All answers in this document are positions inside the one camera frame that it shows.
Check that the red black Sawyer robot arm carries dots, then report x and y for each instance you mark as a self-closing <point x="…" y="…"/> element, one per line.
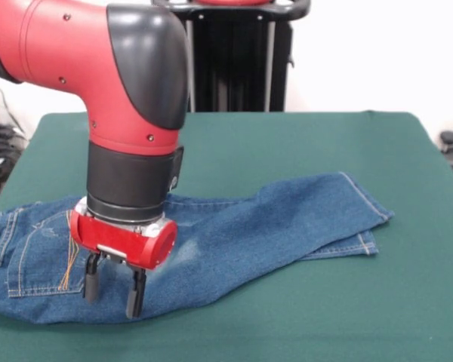
<point x="128" y="113"/>

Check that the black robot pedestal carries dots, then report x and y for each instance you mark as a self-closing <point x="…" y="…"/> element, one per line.
<point x="241" y="64"/>

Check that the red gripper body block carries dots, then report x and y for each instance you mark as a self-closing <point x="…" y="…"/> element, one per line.
<point x="124" y="241"/>

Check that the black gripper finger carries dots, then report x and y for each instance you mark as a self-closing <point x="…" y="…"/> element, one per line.
<point x="135" y="298"/>
<point x="91" y="286"/>

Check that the dark green table cloth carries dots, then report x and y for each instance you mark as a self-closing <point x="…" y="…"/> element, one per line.
<point x="287" y="320"/>

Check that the blue denim jeans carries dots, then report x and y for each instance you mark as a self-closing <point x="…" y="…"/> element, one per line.
<point x="256" y="230"/>

